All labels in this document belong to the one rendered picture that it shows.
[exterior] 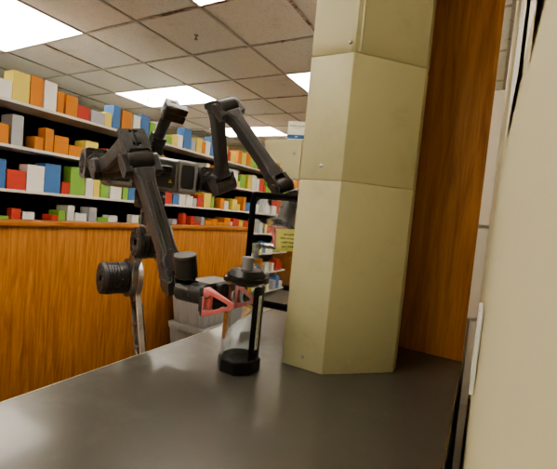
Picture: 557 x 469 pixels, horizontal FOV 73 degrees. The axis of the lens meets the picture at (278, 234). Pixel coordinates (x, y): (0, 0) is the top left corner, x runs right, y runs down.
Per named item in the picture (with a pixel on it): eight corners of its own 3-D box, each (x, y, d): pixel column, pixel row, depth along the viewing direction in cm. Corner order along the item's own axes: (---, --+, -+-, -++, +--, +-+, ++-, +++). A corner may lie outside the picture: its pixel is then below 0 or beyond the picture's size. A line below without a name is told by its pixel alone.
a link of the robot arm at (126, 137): (152, 121, 112) (116, 120, 106) (161, 166, 113) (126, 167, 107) (114, 160, 148) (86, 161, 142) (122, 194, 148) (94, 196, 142)
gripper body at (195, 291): (231, 282, 99) (208, 277, 102) (205, 287, 90) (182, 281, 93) (229, 306, 99) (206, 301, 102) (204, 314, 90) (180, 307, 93)
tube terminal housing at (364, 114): (405, 353, 114) (435, 92, 109) (378, 393, 85) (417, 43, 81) (327, 333, 125) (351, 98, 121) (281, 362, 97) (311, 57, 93)
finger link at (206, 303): (246, 288, 90) (215, 282, 95) (229, 293, 84) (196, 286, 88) (244, 317, 91) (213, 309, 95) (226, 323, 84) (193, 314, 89)
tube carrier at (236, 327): (269, 361, 94) (277, 276, 92) (244, 376, 84) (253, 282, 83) (233, 350, 99) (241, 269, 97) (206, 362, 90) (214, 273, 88)
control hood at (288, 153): (342, 192, 123) (345, 160, 123) (298, 179, 95) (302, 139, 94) (310, 190, 129) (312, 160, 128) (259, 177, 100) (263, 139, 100)
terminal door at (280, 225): (323, 318, 125) (336, 197, 123) (241, 302, 136) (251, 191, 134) (324, 318, 125) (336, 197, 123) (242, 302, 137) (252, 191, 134)
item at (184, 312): (245, 316, 356) (249, 282, 355) (204, 331, 304) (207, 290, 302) (211, 308, 376) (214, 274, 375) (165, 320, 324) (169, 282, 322)
